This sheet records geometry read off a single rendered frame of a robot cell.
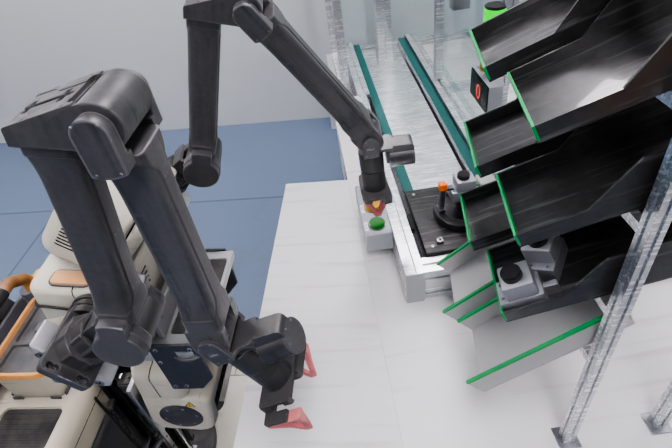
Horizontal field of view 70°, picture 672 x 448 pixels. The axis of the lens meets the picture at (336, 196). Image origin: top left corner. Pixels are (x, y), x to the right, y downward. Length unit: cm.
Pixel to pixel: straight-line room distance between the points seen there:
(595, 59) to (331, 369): 80
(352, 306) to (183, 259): 65
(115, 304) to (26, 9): 336
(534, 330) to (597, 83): 46
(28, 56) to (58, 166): 357
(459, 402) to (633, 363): 37
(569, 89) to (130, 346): 67
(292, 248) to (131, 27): 258
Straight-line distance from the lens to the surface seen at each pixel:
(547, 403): 111
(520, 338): 93
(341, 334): 117
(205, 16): 87
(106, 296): 74
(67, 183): 61
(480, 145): 83
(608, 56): 65
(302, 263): 133
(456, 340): 115
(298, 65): 92
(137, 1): 360
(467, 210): 94
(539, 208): 70
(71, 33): 389
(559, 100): 61
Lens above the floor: 182
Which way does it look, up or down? 39 degrees down
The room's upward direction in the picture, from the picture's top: 9 degrees counter-clockwise
